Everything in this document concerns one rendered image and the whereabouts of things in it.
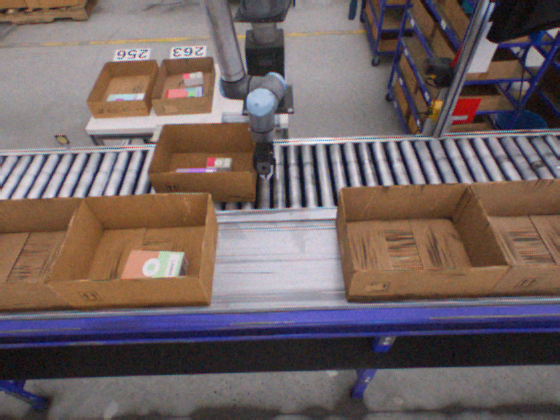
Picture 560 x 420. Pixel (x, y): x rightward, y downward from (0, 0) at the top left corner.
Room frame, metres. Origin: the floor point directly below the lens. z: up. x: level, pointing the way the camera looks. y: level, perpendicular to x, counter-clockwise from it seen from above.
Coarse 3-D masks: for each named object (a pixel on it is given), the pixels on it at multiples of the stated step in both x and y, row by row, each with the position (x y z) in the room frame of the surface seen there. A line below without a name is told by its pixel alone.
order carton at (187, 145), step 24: (168, 144) 1.27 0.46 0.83; (192, 144) 1.29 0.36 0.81; (216, 144) 1.28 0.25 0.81; (240, 144) 1.27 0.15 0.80; (168, 168) 1.19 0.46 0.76; (192, 168) 1.18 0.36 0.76; (240, 168) 1.17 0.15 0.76; (168, 192) 1.00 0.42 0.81; (192, 192) 0.99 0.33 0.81; (216, 192) 0.99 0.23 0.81; (240, 192) 0.98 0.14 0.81
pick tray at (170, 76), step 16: (176, 64) 1.96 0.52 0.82; (192, 64) 1.96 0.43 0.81; (208, 64) 1.96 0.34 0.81; (160, 80) 1.82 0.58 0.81; (176, 80) 1.90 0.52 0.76; (208, 80) 1.88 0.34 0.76; (160, 96) 1.73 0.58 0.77; (208, 96) 1.60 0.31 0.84; (160, 112) 1.59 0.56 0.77; (176, 112) 1.59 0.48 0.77; (192, 112) 1.59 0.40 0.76; (208, 112) 1.59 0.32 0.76
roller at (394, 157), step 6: (390, 144) 1.28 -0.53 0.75; (396, 144) 1.28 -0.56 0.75; (390, 150) 1.25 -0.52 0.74; (396, 150) 1.24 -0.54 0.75; (390, 156) 1.22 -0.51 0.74; (396, 156) 1.20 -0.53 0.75; (390, 162) 1.19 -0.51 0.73; (396, 162) 1.16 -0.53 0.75; (402, 162) 1.17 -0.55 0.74; (396, 168) 1.13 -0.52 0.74; (402, 168) 1.12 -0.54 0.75; (396, 174) 1.10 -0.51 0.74; (402, 174) 1.09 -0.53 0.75; (396, 180) 1.08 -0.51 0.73; (402, 180) 1.06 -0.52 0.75; (408, 180) 1.06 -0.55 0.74
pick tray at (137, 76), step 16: (112, 64) 1.97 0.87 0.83; (128, 64) 1.97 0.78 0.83; (144, 64) 1.97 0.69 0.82; (96, 80) 1.78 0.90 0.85; (112, 80) 1.93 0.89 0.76; (128, 80) 1.92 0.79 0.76; (144, 80) 1.91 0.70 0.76; (96, 96) 1.71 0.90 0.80; (144, 96) 1.62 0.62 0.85; (96, 112) 1.59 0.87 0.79; (112, 112) 1.59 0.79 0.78; (128, 112) 1.59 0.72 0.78; (144, 112) 1.59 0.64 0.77
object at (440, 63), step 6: (426, 60) 1.39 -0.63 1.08; (432, 60) 1.38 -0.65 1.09; (438, 60) 1.38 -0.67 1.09; (444, 60) 1.38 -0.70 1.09; (450, 60) 1.38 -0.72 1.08; (426, 66) 1.37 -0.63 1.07; (432, 66) 1.35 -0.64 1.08; (438, 66) 1.35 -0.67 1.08; (444, 66) 1.35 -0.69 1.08; (426, 72) 1.35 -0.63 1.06; (432, 72) 1.35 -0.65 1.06; (438, 72) 1.35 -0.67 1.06; (444, 72) 1.35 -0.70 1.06; (450, 72) 1.34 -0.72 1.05; (432, 78) 1.39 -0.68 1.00; (438, 78) 1.36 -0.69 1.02; (444, 78) 1.36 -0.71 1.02
